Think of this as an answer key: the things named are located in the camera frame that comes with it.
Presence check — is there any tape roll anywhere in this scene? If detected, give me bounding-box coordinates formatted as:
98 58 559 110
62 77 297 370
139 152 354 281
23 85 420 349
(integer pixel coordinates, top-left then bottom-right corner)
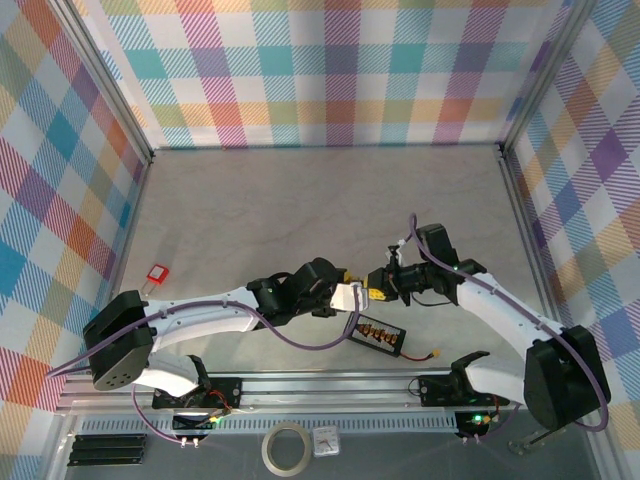
261 421 312 476

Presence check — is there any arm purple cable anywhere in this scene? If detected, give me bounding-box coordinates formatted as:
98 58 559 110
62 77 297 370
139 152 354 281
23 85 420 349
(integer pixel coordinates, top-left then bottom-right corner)
47 284 364 446
408 213 612 445

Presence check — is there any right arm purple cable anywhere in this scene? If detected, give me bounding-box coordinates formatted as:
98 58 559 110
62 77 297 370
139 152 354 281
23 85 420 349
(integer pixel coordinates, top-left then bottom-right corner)
408 213 612 445

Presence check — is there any black charging board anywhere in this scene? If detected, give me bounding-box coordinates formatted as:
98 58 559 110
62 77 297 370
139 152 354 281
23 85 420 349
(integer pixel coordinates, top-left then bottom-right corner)
342 312 407 360

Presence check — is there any red padlock tag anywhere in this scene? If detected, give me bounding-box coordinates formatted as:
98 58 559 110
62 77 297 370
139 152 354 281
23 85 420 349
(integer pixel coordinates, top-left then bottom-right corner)
141 264 169 296

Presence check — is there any red wire with yellow plug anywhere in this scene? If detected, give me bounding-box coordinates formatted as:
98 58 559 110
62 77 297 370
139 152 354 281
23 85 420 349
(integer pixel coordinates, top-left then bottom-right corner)
397 348 444 362

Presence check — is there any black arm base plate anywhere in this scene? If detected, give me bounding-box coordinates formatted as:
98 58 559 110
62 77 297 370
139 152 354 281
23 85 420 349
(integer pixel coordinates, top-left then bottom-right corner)
152 377 244 411
417 374 511 409

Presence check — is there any aluminium mounting rail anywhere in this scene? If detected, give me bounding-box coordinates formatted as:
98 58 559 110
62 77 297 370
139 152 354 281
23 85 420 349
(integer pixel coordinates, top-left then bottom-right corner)
59 367 609 416

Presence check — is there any black ribbed block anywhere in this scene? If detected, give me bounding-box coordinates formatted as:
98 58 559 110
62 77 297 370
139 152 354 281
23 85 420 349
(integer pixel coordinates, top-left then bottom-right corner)
66 433 149 469

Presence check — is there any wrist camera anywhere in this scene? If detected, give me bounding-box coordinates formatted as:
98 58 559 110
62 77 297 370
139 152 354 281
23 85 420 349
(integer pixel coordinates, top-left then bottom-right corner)
329 281 370 313
384 238 407 269

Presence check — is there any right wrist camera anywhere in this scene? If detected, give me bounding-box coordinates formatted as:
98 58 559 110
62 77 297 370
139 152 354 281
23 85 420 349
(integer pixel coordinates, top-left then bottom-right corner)
384 238 407 269

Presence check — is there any grey slotted cable duct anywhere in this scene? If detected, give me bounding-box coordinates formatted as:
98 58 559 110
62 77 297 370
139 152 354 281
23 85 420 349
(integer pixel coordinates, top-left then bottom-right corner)
79 417 459 436

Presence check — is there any small white clock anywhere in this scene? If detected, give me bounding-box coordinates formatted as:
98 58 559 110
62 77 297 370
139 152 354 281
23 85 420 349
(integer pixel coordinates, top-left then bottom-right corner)
312 425 342 459

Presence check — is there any black controller module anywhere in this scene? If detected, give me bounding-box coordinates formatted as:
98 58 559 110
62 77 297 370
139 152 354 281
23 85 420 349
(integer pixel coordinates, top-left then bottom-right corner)
454 409 501 444
172 413 221 449

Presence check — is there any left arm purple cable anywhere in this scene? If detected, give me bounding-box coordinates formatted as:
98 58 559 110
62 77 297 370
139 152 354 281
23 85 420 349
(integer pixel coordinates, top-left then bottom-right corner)
47 284 364 446

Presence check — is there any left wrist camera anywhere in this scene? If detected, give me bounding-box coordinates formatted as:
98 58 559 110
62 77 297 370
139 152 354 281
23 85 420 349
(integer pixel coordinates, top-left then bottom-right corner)
329 281 370 313

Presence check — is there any aluminium table edge rail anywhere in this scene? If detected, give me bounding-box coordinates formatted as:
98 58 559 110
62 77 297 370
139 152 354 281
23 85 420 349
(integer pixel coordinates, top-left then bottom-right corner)
494 144 569 331

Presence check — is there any aluminium frame post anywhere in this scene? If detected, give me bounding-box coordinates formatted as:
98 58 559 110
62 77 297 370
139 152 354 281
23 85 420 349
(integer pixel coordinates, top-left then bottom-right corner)
47 0 154 166
497 0 599 154

